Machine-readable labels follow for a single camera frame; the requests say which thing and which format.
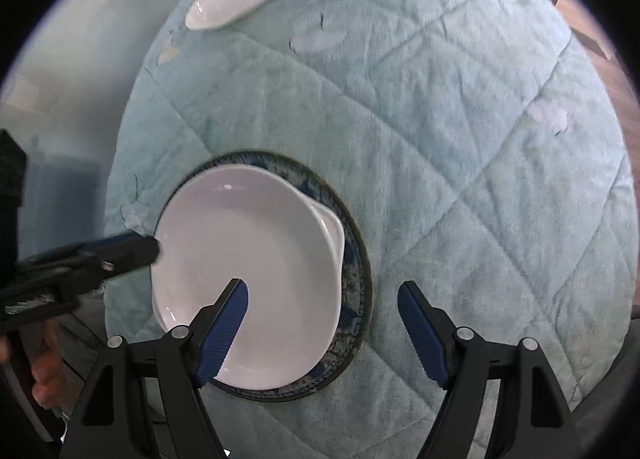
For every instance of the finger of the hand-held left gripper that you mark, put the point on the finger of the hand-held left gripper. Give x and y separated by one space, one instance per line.
130 251

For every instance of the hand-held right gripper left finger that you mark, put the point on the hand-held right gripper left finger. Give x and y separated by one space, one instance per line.
227 329

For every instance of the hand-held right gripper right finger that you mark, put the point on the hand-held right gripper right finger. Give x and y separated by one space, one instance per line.
420 324

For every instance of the blue patterned plate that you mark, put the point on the blue patterned plate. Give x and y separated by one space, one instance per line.
357 289

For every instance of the large white plate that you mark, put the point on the large white plate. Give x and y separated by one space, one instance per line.
250 239

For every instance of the person's left hand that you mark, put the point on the person's left hand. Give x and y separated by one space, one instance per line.
47 374

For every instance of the light teal quilted blanket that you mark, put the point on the light teal quilted blanket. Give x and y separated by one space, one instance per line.
425 139

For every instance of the person's grey pants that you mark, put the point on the person's grey pants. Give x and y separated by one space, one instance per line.
607 414

